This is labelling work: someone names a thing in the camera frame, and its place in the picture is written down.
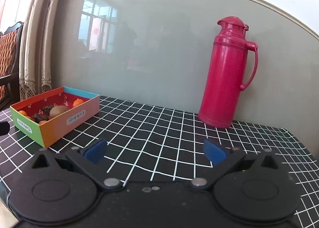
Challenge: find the yellow-orange tangerine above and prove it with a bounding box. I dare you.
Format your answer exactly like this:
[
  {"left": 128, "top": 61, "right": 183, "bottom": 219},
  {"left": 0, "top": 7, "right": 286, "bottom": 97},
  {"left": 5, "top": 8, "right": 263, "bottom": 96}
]
[{"left": 19, "top": 111, "right": 27, "bottom": 116}]

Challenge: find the large carrot piece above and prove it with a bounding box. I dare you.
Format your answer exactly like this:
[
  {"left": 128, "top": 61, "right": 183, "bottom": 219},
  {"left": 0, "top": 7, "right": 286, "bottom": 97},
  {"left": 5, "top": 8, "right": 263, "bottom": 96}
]
[{"left": 39, "top": 120, "right": 47, "bottom": 125}]

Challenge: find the brown kiwi fruit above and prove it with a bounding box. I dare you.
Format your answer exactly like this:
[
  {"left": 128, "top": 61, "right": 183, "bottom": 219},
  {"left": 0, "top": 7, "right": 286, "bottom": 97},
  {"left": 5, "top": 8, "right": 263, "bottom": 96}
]
[{"left": 49, "top": 106, "right": 69, "bottom": 119}]

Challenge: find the orange tangerine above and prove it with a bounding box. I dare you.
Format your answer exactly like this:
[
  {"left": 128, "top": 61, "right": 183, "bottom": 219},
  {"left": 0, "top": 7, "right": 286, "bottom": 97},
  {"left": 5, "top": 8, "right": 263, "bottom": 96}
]
[{"left": 72, "top": 99, "right": 84, "bottom": 108}]

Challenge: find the colourful cardboard box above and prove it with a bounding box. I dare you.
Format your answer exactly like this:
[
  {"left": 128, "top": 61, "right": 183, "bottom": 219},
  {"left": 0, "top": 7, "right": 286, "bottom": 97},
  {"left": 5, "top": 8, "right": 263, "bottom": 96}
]
[{"left": 10, "top": 86, "right": 100, "bottom": 148}]

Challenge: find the pink thermos jug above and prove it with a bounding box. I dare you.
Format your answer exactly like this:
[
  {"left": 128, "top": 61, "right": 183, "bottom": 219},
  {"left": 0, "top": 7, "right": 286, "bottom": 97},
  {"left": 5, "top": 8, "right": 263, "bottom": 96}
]
[{"left": 198, "top": 16, "right": 258, "bottom": 128}]

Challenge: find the wooden rattan bench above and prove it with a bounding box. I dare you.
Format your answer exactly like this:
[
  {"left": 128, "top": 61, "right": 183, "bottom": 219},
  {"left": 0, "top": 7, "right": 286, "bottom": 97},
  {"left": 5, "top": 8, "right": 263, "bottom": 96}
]
[{"left": 1, "top": 22, "right": 23, "bottom": 111}]

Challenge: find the beige lace curtain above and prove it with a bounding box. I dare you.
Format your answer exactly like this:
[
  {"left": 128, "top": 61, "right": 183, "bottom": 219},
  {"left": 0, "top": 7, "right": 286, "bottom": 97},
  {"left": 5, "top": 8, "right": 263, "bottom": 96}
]
[{"left": 19, "top": 0, "right": 59, "bottom": 100}]

